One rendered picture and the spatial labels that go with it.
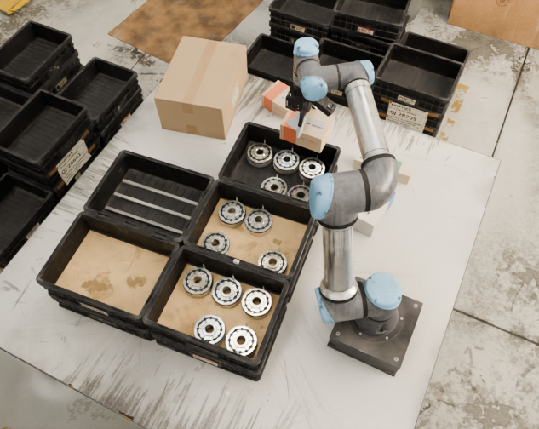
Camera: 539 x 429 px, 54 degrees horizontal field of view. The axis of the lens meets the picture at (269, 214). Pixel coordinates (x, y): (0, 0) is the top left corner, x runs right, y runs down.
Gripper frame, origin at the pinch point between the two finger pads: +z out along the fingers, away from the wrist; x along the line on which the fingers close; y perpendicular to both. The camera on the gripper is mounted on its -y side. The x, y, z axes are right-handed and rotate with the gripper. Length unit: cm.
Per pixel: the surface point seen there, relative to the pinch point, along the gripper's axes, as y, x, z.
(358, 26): 22, -126, 56
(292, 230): -7.5, 27.5, 26.7
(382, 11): 15, -150, 60
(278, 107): 27, -32, 34
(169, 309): 17, 74, 26
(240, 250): 6, 44, 27
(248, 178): 18.3, 13.5, 26.7
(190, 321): 9, 75, 27
